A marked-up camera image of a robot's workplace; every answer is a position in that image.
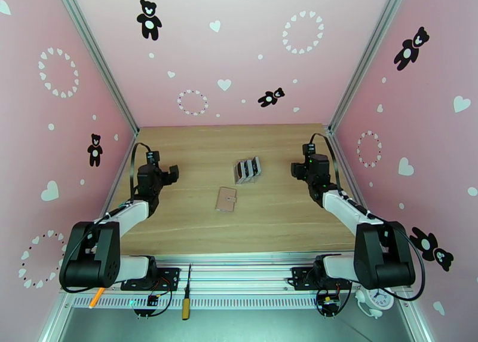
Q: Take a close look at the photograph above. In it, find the orange pencil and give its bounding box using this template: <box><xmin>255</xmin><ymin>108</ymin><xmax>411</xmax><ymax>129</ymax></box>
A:
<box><xmin>88</xmin><ymin>288</ymin><xmax>105</xmax><ymax>309</ymax></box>

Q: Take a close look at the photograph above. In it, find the aluminium front rail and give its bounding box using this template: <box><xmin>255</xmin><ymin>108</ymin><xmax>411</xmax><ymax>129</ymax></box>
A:
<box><xmin>59</xmin><ymin>253</ymin><xmax>413</xmax><ymax>310</ymax></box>

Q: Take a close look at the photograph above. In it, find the clear acrylic card stand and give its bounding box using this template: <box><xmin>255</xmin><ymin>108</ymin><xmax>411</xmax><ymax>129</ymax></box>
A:
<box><xmin>233</xmin><ymin>155</ymin><xmax>262</xmax><ymax>185</ymax></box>

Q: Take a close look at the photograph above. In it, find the black yellow power connector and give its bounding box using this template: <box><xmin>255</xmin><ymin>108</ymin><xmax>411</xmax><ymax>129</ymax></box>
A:
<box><xmin>317</xmin><ymin>294</ymin><xmax>341</xmax><ymax>317</ymax></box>

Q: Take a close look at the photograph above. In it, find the white alarm clock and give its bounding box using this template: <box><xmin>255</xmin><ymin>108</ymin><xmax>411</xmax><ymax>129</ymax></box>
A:
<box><xmin>354</xmin><ymin>286</ymin><xmax>395</xmax><ymax>319</ymax></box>

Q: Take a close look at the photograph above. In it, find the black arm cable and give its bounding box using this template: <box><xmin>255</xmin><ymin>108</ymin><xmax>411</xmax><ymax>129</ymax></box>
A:
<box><xmin>59</xmin><ymin>142</ymin><xmax>152</xmax><ymax>293</ymax></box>
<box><xmin>309</xmin><ymin>133</ymin><xmax>427</xmax><ymax>301</ymax></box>

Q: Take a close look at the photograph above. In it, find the aluminium table side rail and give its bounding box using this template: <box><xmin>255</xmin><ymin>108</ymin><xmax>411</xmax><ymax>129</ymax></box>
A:
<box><xmin>328</xmin><ymin>127</ymin><xmax>389</xmax><ymax>263</ymax></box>
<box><xmin>80</xmin><ymin>127</ymin><xmax>140</xmax><ymax>265</ymax></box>

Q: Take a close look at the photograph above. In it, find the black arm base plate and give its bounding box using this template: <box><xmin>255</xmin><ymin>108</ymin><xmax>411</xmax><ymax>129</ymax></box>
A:
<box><xmin>291</xmin><ymin>266</ymin><xmax>352</xmax><ymax>292</ymax></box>
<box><xmin>120</xmin><ymin>267</ymin><xmax>181</xmax><ymax>292</ymax></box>

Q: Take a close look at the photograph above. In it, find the yellow handled screwdriver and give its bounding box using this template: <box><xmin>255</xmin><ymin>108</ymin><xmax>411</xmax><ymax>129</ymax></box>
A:
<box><xmin>182</xmin><ymin>264</ymin><xmax>193</xmax><ymax>321</ymax></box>

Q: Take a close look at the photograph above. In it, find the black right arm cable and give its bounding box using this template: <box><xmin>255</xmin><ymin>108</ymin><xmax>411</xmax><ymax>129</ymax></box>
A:
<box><xmin>309</xmin><ymin>133</ymin><xmax>427</xmax><ymax>301</ymax></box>

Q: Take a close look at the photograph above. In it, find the aluminium frame post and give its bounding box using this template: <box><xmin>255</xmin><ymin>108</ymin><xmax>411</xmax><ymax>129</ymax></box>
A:
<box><xmin>50</xmin><ymin>0</ymin><xmax>140</xmax><ymax>136</ymax></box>
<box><xmin>328</xmin><ymin>0</ymin><xmax>419</xmax><ymax>133</ymax></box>

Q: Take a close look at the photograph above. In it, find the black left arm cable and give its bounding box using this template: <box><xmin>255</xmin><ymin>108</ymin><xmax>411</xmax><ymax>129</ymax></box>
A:
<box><xmin>59</xmin><ymin>142</ymin><xmax>152</xmax><ymax>293</ymax></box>

